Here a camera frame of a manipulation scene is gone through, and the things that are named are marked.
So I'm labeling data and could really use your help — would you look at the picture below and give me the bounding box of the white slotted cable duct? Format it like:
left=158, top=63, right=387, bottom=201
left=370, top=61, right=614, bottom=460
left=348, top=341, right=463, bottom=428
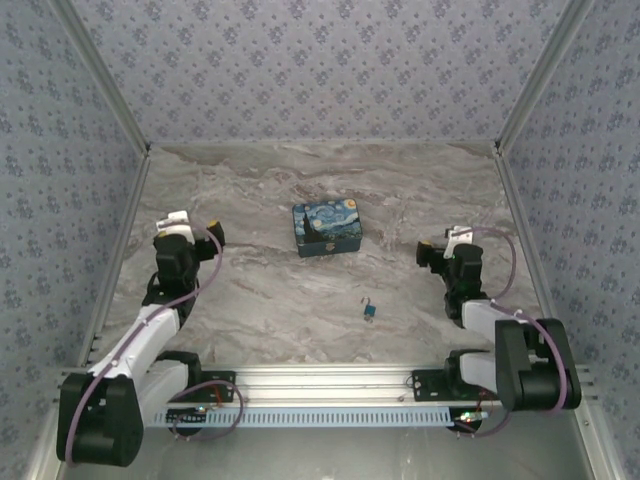
left=152, top=405, right=454, bottom=430

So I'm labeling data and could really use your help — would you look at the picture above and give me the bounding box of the right black mount plate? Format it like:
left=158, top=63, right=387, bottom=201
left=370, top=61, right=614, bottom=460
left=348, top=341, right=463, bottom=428
left=410, top=368, right=504, bottom=403

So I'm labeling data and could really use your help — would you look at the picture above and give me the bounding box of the black mount plate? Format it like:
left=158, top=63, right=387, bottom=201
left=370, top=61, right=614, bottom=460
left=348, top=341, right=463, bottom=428
left=410, top=368, right=504, bottom=403
left=189, top=368, right=238, bottom=403

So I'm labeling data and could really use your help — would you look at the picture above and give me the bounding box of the aluminium corner post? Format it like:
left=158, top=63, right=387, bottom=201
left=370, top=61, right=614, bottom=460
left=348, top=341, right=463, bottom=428
left=493, top=0, right=599, bottom=154
left=49, top=0, right=152, bottom=157

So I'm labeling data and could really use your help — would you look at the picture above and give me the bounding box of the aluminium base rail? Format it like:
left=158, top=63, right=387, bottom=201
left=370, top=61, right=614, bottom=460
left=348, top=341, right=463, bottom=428
left=53, top=365, right=600, bottom=405

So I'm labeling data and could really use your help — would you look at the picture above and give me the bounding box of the aluminium side rail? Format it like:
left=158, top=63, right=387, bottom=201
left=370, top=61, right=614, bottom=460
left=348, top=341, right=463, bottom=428
left=493, top=144, right=574, bottom=364
left=74, top=149, right=154, bottom=369

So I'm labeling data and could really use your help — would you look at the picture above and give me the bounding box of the left black mount plate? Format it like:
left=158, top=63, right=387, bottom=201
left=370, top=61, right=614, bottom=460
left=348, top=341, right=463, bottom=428
left=189, top=368, right=238, bottom=403

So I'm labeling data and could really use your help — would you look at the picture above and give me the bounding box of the starry night tin box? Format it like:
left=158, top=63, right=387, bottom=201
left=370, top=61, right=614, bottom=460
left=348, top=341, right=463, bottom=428
left=292, top=198, right=365, bottom=260

